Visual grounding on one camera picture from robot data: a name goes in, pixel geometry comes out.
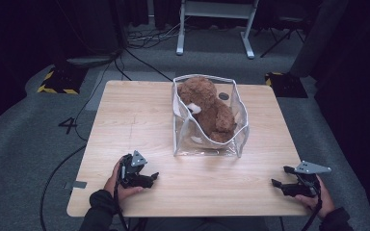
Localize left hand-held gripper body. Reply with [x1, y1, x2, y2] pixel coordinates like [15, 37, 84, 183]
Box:
[117, 149, 150, 190]

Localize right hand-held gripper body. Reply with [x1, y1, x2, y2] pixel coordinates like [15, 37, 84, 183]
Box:
[286, 160, 332, 198]

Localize clear plastic bag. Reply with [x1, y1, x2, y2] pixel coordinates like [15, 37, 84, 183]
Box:
[171, 73, 251, 159]

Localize brown teddy bear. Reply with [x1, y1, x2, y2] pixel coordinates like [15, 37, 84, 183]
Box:
[176, 75, 239, 145]

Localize person's left hand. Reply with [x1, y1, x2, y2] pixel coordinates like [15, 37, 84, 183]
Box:
[103, 158, 145, 204]

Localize person's right hand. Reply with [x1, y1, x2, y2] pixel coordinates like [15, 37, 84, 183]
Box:
[294, 174, 336, 219]

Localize grey tape piece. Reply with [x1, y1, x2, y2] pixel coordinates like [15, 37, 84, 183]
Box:
[63, 180, 88, 191]

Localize black yellow striped base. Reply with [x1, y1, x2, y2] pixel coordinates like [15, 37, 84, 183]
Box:
[37, 65, 90, 96]
[264, 71, 309, 99]

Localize black tripod stand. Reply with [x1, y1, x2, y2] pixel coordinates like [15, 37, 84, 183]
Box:
[259, 13, 306, 60]

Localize grey curtain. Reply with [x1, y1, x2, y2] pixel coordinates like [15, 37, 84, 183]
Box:
[288, 0, 350, 79]

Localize right hand-held gripper cable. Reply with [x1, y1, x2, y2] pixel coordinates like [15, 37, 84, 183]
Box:
[300, 182, 324, 231]

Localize hand-held gripper cable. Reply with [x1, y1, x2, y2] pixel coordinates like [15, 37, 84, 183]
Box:
[300, 182, 324, 231]
[113, 179, 132, 231]

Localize left hand-held gripper cable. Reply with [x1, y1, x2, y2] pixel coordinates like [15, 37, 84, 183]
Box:
[113, 179, 132, 231]

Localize long black floor cable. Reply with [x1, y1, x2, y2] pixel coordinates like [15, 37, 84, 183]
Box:
[39, 51, 124, 231]

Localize bundle of floor cables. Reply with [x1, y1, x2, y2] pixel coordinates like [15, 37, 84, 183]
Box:
[126, 18, 182, 50]

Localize white desk frame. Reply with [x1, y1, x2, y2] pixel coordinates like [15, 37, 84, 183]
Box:
[175, 0, 260, 61]

